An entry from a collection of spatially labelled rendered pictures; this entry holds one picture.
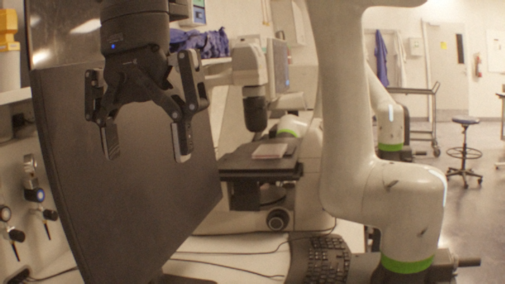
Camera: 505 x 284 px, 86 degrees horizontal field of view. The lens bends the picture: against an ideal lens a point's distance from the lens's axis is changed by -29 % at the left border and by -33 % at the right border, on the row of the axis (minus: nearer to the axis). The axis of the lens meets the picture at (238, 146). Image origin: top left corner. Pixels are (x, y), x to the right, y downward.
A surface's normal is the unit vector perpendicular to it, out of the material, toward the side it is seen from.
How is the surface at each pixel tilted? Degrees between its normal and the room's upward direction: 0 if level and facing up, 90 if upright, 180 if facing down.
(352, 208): 102
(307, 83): 90
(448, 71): 90
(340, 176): 83
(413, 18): 90
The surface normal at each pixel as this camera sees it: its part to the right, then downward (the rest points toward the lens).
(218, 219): -0.24, -0.46
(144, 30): 0.52, 0.14
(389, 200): -0.78, 0.10
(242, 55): -0.28, 0.07
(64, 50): 0.95, -0.09
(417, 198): -0.49, 0.22
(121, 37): -0.10, 0.23
